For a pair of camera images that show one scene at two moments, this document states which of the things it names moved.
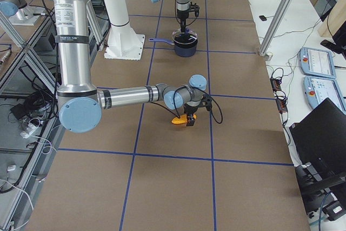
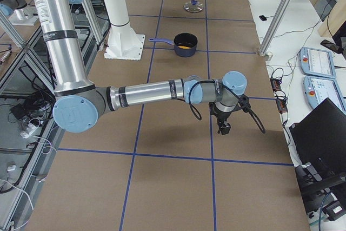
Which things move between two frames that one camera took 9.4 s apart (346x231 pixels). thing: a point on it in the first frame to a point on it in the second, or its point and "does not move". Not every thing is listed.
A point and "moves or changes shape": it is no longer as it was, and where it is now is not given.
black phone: [331, 46] does not move
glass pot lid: [184, 38] moves or changes shape
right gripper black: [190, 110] to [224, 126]
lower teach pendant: [317, 90] does not move
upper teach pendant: [317, 62] does not move
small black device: [263, 18] does not move
